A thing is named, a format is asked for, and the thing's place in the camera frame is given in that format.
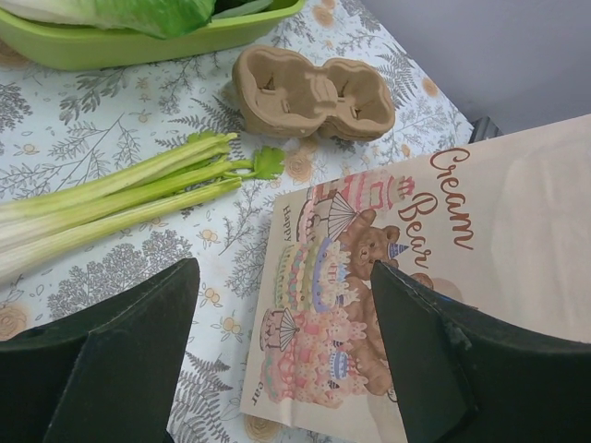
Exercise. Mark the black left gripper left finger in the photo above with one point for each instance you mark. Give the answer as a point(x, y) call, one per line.
point(107, 373)

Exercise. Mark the floral table mat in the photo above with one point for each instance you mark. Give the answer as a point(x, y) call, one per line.
point(61, 129)

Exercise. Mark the long napa cabbage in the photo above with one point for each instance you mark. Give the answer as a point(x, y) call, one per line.
point(164, 19)

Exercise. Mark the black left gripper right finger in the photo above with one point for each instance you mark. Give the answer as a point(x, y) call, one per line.
point(464, 376)

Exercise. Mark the green onion bunch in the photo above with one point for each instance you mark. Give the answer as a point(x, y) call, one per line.
point(39, 229)

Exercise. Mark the green vegetable tray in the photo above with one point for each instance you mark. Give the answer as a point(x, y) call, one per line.
point(81, 48)

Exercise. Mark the brown paper takeout bag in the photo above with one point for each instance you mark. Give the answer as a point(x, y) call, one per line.
point(502, 224)

